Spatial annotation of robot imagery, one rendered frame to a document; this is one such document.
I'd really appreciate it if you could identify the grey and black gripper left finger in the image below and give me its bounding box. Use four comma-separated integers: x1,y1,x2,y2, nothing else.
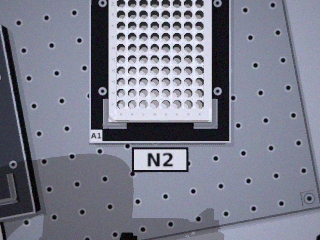
120,233,137,240

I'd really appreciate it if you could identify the black plate nest frame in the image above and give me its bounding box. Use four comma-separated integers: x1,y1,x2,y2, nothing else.
89,0,231,143

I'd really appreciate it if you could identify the white well plate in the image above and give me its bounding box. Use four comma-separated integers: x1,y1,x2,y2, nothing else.
109,0,212,122

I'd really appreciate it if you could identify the grey flat base plate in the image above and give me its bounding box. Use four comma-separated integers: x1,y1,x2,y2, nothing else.
0,0,320,240

